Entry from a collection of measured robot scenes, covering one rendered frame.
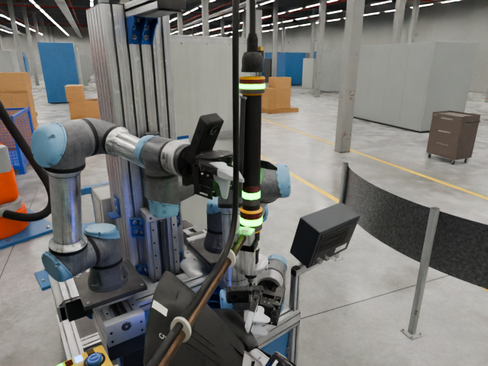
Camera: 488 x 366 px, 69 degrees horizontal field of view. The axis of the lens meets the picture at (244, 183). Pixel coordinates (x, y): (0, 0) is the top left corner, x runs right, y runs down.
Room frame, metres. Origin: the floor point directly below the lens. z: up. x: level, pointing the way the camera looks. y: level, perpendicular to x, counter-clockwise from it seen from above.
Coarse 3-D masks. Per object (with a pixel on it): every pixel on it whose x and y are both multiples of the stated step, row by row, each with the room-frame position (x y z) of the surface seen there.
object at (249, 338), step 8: (216, 312) 0.83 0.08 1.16; (224, 312) 0.84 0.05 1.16; (232, 312) 0.84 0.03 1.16; (224, 320) 0.78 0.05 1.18; (232, 320) 0.79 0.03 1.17; (240, 320) 0.79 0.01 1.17; (232, 328) 0.75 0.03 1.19; (240, 328) 0.75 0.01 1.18; (240, 336) 0.71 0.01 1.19; (248, 336) 0.71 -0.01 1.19; (248, 344) 0.68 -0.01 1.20; (256, 344) 0.68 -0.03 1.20
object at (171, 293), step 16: (160, 288) 0.56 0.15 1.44; (176, 288) 0.59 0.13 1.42; (176, 304) 0.55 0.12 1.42; (160, 320) 0.49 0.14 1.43; (208, 320) 0.57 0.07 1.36; (192, 336) 0.51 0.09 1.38; (208, 336) 0.53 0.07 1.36; (224, 336) 0.56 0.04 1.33; (144, 352) 0.42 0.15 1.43; (176, 352) 0.47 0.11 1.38; (192, 352) 0.49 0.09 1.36; (208, 352) 0.51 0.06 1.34; (224, 352) 0.53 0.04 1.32; (240, 352) 0.55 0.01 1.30
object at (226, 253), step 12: (252, 0) 0.62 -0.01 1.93; (252, 12) 0.62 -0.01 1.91; (252, 24) 0.62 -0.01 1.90; (228, 240) 0.50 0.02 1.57; (228, 252) 0.48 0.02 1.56; (216, 264) 0.45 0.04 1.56; (204, 288) 0.40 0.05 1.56; (192, 300) 0.37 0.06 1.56; (180, 324) 0.33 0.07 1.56; (168, 336) 0.31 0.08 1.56; (168, 348) 0.30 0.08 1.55; (156, 360) 0.28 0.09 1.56
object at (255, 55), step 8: (248, 40) 0.62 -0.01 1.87; (256, 40) 0.62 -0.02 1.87; (248, 48) 0.62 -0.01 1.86; (256, 48) 0.62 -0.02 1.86; (248, 56) 0.61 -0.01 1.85; (256, 56) 0.61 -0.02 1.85; (248, 64) 0.61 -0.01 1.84; (256, 64) 0.61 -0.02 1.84; (248, 72) 0.61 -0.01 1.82; (256, 72) 0.61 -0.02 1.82; (256, 248) 0.61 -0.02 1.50; (256, 256) 0.61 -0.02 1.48
